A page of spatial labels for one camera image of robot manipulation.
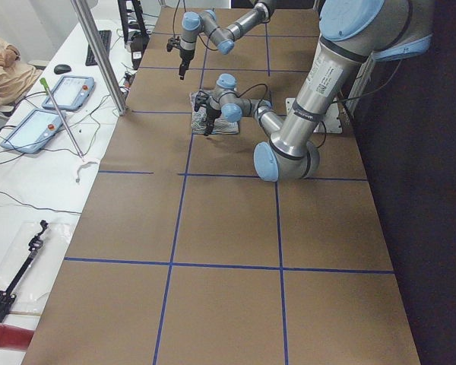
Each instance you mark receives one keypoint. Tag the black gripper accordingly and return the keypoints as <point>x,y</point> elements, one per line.
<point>185,55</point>
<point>211,112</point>

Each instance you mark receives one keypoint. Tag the navy white striped polo shirt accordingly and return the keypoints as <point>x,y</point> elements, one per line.
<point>199,119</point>

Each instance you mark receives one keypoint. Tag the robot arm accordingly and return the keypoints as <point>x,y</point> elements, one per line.
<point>224,38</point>
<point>350,32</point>

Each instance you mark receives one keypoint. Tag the far teach pendant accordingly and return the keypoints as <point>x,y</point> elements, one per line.
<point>71,92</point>

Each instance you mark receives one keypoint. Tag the teach pendant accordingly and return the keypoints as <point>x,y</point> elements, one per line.
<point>71,92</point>
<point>33,132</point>

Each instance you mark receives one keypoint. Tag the black computer mouse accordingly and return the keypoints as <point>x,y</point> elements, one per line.
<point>61,69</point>

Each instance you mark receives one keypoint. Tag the near teach pendant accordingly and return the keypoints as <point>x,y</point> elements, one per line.
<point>33,132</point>

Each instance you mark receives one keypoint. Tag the seated person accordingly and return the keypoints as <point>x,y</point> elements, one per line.
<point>16,77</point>

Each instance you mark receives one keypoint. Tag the black tool in plastic bag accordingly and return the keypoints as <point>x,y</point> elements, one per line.
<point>7,296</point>

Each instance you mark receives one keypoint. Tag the red cylinder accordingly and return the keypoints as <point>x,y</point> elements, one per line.
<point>15,338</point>

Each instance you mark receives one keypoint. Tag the aluminium frame post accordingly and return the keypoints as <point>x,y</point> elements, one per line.
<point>82,10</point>

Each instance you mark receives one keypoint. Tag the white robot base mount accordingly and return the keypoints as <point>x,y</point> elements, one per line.
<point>331,122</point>

